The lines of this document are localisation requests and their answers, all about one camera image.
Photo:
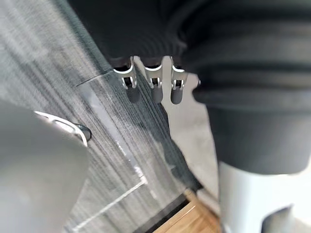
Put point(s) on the robot silver leg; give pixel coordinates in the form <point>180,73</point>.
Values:
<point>36,170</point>

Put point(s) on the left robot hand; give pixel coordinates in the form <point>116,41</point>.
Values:
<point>243,72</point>

